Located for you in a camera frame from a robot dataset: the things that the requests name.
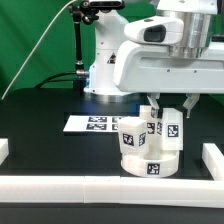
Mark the white front fence rail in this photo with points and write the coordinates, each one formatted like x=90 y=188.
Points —
x=118 y=190

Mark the white left fence rail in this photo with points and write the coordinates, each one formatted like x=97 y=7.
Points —
x=4 y=151

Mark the white paper tag sheet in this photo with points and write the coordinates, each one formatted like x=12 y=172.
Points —
x=94 y=123

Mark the white round stool seat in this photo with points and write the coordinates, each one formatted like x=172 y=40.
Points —
x=166 y=164

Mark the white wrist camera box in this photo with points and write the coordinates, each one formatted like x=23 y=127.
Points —
x=157 y=30

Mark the black overhead camera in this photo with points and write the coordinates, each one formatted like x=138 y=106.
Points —
x=103 y=4

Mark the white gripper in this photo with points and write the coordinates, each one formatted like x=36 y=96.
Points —
x=150 y=69

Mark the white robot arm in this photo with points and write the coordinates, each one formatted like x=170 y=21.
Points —
x=170 y=52

